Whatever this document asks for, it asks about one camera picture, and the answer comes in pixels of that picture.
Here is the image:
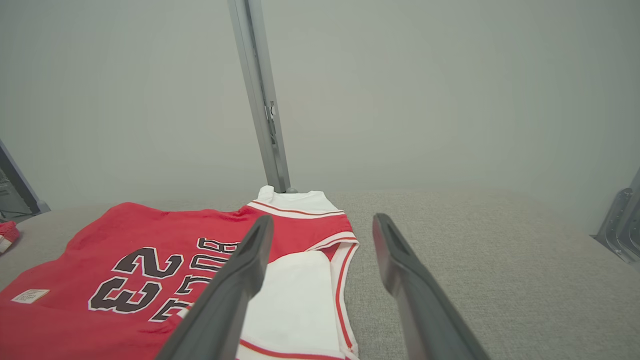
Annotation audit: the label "red basketball jersey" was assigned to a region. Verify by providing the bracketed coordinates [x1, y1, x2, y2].
[0, 185, 361, 360]

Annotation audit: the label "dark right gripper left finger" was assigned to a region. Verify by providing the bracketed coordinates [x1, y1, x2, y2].
[155, 215, 275, 360]

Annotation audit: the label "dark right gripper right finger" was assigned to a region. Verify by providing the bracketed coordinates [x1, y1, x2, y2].
[372, 213, 491, 360]

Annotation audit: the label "dark grey frame panel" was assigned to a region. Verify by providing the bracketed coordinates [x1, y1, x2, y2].
[0, 140, 51, 223]

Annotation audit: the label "grey metal post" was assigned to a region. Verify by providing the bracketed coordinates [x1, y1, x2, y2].
[227, 0, 298, 194]

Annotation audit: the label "grey metal bracket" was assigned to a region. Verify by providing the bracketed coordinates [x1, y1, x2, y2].
[595, 167, 640, 273]

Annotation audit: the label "red white-trimmed shorts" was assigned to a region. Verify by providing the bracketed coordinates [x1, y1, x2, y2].
[0, 221, 21, 255]

